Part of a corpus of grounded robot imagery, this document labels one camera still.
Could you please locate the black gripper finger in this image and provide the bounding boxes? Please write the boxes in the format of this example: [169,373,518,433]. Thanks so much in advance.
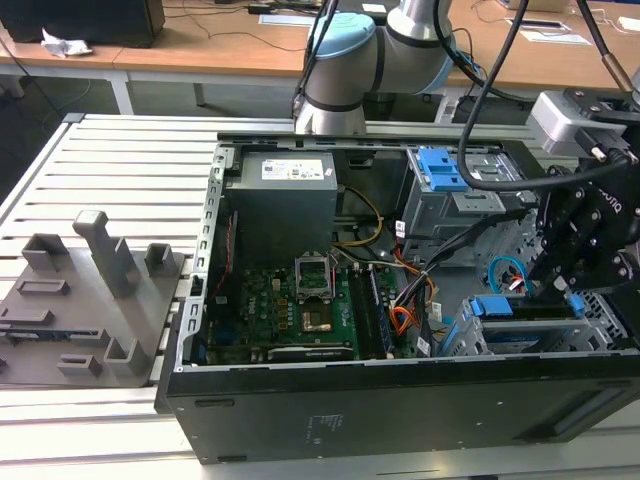
[528,182,601,301]
[567,239,640,295]

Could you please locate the hard disk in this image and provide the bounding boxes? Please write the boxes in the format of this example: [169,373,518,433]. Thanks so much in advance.
[469,294,586,351]

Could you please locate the grey metal disk bay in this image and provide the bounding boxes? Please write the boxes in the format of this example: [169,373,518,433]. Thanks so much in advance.
[439,293,629,359]

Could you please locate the black RAM slot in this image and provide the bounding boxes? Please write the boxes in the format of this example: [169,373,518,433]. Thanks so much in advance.
[347,267,371,360]
[372,266,396,357]
[363,266,387,359]
[355,267,379,360]

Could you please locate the grey metal drive cage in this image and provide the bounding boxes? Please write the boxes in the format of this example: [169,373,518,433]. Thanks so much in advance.
[401,147,527,257]

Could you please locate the blue drive cage latch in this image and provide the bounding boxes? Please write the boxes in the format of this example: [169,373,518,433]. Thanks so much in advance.
[417,147,470,194]

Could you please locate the brown wooden desk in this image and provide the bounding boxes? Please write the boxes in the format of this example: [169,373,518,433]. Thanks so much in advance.
[112,0,451,109]
[442,0,640,101]
[0,9,134,117]

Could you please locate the metal socket cover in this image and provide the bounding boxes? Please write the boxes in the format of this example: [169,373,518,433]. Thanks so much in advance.
[294,252,334,303]

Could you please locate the CPU socket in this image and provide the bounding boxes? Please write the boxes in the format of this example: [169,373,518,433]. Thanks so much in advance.
[299,308,335,335]

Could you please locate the black PC case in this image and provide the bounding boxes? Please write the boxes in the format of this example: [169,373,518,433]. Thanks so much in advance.
[153,130,640,466]

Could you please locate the grey power supply unit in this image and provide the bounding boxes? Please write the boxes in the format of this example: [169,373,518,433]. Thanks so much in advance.
[223,149,340,261]

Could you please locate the black graphics card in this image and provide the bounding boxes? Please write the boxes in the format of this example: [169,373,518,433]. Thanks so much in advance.
[207,342,354,364]

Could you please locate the green motherboard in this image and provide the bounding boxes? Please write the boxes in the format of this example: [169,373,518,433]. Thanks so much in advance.
[203,263,434,362]

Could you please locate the grey parts rack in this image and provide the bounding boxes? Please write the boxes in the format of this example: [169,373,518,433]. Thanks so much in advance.
[0,209,190,389]

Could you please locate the black computer tower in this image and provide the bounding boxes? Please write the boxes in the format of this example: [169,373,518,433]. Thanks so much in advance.
[0,0,166,50]

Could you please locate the crumpled white paper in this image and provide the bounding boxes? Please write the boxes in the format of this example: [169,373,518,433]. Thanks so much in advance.
[39,27,95,60]

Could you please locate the blue disk wire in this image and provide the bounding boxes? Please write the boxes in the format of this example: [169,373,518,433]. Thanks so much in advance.
[487,255,527,301]

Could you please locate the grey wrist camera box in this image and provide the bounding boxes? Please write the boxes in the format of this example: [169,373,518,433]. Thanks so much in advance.
[528,91,630,154]

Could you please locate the black wire bundle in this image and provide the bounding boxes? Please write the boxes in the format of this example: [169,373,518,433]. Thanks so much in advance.
[394,207,541,357]

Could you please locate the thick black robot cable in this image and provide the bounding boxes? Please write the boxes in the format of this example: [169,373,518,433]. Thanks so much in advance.
[457,0,626,194]

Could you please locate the black cable metal sleeve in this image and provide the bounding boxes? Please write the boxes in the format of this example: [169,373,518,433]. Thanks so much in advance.
[576,0,635,95]

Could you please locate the yellow wire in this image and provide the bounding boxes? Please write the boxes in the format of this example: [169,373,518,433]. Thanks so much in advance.
[331,185,385,249]

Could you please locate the orange wires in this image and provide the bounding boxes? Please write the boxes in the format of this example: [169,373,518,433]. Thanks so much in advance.
[388,305,422,342]

